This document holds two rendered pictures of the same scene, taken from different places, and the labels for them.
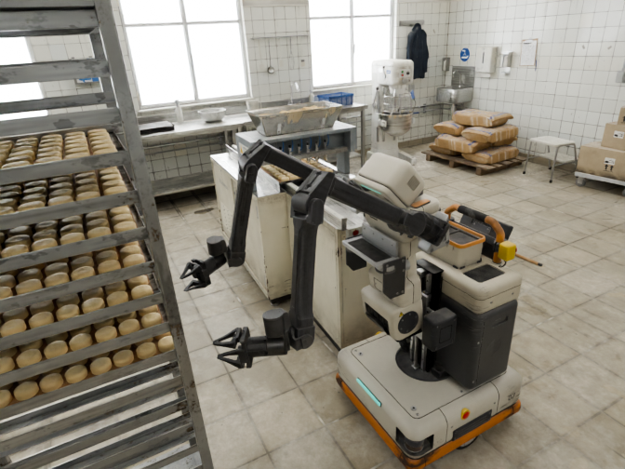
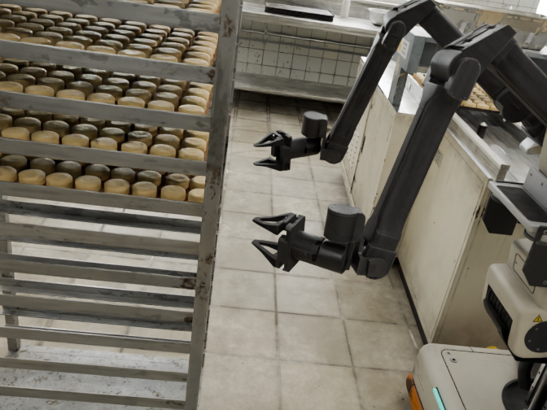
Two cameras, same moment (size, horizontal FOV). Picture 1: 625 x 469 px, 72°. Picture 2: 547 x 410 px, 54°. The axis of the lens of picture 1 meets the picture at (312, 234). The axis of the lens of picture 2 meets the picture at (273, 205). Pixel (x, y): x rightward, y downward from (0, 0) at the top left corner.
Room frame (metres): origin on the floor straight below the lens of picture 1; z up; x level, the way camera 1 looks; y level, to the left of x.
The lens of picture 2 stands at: (0.09, -0.08, 1.47)
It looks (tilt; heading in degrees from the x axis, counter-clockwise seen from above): 26 degrees down; 21
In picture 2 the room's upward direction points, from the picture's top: 9 degrees clockwise
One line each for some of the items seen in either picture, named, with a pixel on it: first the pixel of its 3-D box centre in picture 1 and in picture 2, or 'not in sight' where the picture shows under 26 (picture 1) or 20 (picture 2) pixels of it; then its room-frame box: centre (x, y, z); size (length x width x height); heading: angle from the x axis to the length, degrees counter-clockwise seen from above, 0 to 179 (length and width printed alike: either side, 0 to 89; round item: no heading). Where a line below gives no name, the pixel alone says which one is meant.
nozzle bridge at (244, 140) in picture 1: (298, 155); (473, 77); (2.81, 0.07, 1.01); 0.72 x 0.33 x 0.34; 114
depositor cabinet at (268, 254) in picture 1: (279, 215); (417, 157); (3.24, 0.26, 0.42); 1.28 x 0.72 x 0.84; 24
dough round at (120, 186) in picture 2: (100, 366); (116, 187); (0.90, 0.58, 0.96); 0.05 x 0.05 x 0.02
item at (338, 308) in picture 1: (336, 261); (470, 233); (2.34, -0.14, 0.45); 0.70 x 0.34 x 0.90; 24
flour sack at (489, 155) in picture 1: (491, 153); not in sight; (5.60, -2.45, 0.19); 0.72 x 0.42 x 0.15; 120
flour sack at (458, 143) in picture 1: (462, 141); not in sight; (5.77, -2.11, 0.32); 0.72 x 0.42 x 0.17; 30
